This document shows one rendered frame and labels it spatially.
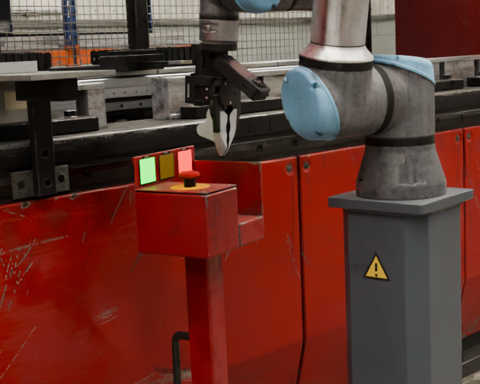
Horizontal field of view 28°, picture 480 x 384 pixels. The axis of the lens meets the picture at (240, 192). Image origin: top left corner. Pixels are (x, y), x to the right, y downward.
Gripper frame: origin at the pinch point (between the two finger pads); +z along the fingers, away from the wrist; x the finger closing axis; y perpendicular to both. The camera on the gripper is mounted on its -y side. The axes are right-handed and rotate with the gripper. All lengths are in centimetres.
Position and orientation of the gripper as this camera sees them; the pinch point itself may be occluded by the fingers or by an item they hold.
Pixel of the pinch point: (225, 149)
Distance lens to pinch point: 182.5
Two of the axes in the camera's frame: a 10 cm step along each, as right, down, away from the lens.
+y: -8.6, -1.2, 5.0
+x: -5.1, 1.5, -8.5
